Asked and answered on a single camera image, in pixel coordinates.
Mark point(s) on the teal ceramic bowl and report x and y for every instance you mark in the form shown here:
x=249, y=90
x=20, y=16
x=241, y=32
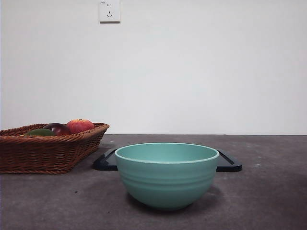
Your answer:
x=168, y=182

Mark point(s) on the green avocado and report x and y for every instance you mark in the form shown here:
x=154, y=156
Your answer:
x=39, y=132

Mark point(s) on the red apple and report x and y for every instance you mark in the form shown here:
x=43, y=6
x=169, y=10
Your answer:
x=81, y=125

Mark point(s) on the dark rectangular tray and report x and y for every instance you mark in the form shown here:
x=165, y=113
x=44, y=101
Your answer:
x=227, y=165

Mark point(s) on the dark red plum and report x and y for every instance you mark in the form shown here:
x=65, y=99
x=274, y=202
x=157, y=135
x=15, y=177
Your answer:
x=60, y=129

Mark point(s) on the brown wicker basket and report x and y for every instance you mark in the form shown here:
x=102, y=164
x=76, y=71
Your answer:
x=43, y=153

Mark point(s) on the white wall socket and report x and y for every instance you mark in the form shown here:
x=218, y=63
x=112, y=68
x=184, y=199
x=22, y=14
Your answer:
x=109, y=12

